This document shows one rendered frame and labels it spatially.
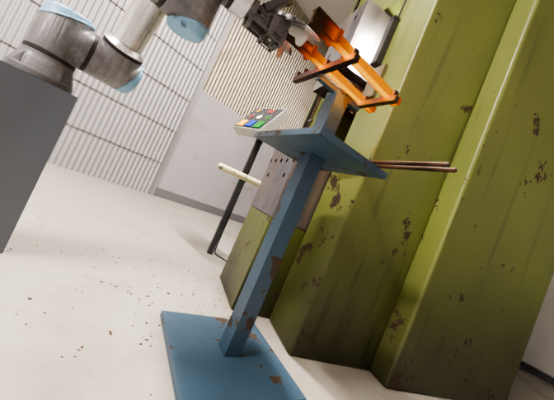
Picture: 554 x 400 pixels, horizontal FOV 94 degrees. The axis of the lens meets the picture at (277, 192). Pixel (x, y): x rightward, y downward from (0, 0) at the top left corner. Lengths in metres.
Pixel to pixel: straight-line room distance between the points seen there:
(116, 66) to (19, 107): 0.34
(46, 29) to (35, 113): 0.28
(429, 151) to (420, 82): 0.30
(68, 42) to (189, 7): 0.61
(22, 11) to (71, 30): 2.35
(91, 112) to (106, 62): 2.30
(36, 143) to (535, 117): 2.13
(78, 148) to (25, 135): 2.37
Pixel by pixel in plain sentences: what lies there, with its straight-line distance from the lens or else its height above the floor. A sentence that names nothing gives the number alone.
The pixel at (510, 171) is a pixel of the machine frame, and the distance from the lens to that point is 1.67.
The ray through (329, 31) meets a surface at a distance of 0.83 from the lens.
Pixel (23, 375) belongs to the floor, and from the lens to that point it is 0.83.
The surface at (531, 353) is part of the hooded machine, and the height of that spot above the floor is 0.18.
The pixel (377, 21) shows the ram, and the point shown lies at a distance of 1.80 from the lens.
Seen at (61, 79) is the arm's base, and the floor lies 0.63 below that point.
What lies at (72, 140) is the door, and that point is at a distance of 3.55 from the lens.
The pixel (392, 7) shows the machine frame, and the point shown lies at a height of 1.82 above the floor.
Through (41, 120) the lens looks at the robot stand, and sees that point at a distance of 1.20.
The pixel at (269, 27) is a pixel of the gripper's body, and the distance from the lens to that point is 0.84.
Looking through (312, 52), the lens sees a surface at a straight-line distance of 0.92.
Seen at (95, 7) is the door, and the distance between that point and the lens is 3.70.
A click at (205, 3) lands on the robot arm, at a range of 0.77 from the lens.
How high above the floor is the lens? 0.53
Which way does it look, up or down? 3 degrees up
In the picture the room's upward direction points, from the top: 23 degrees clockwise
